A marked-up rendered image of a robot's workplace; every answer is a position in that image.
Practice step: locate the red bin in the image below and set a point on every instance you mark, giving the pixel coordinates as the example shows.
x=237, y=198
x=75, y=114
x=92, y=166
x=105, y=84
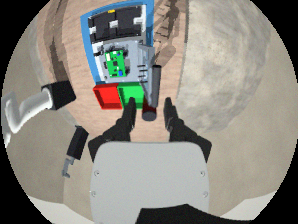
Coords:
x=106, y=95

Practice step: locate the green bin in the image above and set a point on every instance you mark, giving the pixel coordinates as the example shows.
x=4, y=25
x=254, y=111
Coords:
x=125, y=93

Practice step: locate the green circuit board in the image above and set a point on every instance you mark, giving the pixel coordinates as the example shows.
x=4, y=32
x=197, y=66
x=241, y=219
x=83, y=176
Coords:
x=115, y=63

